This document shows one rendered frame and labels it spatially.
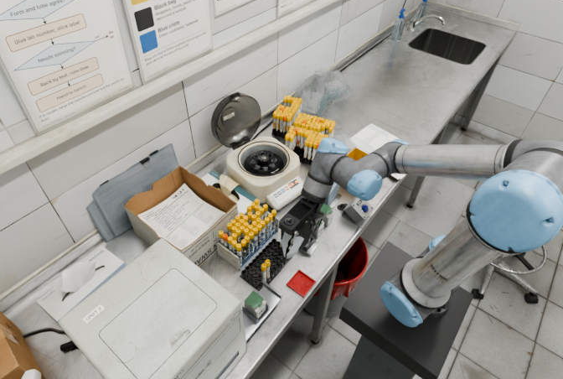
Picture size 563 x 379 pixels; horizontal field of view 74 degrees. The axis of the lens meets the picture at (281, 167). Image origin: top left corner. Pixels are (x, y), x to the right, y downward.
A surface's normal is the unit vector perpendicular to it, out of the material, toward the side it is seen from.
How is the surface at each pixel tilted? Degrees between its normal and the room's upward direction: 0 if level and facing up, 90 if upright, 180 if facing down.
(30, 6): 95
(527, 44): 90
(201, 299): 0
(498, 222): 82
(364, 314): 3
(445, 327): 3
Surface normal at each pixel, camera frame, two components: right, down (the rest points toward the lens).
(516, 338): 0.03, -0.72
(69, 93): 0.78, 0.48
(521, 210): -0.76, 0.32
